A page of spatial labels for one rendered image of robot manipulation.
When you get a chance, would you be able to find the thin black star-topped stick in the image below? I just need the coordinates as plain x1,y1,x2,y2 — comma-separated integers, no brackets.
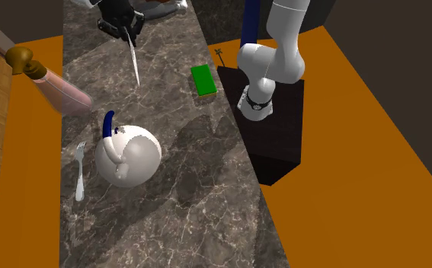
213,48,226,69

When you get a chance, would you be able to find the white round bowl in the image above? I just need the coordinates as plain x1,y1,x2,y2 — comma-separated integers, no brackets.
94,124,163,189

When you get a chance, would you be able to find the dark robot stand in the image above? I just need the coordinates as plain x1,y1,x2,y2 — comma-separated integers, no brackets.
216,65,306,187

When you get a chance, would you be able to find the green sponge with yellow base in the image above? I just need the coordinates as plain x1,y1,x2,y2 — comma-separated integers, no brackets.
190,63,218,98

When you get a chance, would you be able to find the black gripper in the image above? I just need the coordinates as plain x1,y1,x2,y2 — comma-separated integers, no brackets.
97,0,146,48

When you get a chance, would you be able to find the silver knife with black handle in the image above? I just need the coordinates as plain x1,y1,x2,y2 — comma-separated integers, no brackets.
123,26,142,88

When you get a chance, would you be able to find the pink bottle with brown cap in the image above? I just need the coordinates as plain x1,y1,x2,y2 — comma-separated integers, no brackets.
4,46,94,118

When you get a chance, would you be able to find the dark blue pole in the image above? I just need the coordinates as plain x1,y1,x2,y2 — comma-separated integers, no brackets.
240,0,262,48

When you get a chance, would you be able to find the white ladle with blue handle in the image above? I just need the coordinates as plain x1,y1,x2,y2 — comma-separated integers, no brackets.
101,110,129,176

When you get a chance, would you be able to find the dark grey plate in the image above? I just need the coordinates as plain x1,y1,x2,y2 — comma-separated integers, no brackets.
140,0,180,21

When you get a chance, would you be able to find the silver fork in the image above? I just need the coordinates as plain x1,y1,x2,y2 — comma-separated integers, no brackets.
75,140,88,203

